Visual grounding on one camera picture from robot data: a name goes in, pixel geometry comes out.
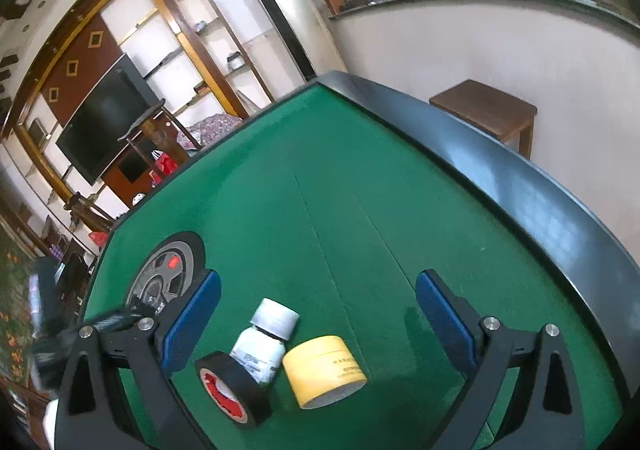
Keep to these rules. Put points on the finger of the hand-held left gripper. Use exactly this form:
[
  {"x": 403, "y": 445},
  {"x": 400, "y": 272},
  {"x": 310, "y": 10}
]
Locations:
[{"x": 117, "y": 319}]

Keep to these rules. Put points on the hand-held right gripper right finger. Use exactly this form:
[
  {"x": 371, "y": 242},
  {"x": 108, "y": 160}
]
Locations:
[{"x": 445, "y": 320}]

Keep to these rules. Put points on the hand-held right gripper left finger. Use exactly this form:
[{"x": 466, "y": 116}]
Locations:
[{"x": 195, "y": 320}]

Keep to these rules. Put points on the white bottle with printed label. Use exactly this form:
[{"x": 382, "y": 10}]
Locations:
[{"x": 255, "y": 345}]

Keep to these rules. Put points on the black tape roll red core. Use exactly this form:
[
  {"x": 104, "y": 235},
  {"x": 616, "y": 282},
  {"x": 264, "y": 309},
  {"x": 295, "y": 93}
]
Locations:
[{"x": 250, "y": 387}]

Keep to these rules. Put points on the yellow round jar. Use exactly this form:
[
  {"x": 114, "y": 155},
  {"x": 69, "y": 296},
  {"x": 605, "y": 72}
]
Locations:
[{"x": 320, "y": 365}]

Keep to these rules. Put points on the brown wooden side chair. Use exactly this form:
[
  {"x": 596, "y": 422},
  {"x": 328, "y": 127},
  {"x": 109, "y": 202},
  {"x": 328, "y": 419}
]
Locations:
[{"x": 87, "y": 212}]

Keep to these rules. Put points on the red bag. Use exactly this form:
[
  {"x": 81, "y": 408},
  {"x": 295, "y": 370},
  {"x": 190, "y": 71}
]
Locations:
[{"x": 164, "y": 165}]

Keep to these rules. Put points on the floral cloth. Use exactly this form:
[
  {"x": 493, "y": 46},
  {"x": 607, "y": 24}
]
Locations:
[{"x": 215, "y": 130}]

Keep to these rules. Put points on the dark wooden chair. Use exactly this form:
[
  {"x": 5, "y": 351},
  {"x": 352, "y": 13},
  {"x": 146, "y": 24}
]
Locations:
[{"x": 150, "y": 130}]

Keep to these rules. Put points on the black flat television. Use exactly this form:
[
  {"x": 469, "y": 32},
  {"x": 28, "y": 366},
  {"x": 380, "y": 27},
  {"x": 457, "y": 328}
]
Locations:
[{"x": 105, "y": 120}]

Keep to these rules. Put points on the brown wooden stool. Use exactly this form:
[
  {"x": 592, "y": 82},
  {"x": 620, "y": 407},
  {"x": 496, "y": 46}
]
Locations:
[{"x": 480, "y": 102}]

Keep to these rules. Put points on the white standing air conditioner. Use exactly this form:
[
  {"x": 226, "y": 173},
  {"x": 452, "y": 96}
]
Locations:
[{"x": 300, "y": 5}]

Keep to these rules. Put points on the white wall shelf unit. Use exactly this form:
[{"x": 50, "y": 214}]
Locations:
[{"x": 200, "y": 30}]

